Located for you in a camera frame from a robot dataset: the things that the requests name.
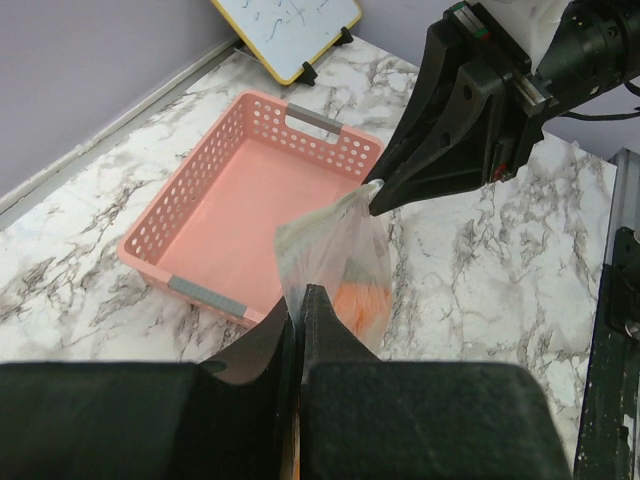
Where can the pink plastic basket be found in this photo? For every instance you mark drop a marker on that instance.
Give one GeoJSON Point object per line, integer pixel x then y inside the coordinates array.
{"type": "Point", "coordinates": [207, 236]}

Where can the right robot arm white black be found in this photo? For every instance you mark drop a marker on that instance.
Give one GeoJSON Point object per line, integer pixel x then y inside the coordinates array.
{"type": "Point", "coordinates": [595, 49]}

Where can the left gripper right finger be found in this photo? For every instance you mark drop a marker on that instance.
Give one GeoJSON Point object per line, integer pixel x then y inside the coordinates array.
{"type": "Point", "coordinates": [365, 418]}

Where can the small whiteboard wooden frame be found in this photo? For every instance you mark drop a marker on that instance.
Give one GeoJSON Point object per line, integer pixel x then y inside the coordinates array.
{"type": "Point", "coordinates": [289, 36]}

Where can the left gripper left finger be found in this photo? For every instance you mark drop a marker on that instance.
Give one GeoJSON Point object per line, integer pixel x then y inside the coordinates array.
{"type": "Point", "coordinates": [222, 418]}

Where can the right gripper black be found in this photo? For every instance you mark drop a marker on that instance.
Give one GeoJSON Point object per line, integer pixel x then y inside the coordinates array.
{"type": "Point", "coordinates": [474, 115]}

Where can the orange persimmon green leaf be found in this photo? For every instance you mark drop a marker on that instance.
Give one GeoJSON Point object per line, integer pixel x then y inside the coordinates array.
{"type": "Point", "coordinates": [363, 308]}

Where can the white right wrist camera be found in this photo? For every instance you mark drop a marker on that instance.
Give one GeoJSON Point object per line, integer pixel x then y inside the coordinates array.
{"type": "Point", "coordinates": [532, 24]}

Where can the clear bag white zipper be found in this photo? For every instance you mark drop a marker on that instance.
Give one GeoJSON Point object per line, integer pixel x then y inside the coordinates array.
{"type": "Point", "coordinates": [336, 244]}

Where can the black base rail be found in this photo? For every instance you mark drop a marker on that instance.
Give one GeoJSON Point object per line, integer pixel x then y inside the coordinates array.
{"type": "Point", "coordinates": [608, 440]}

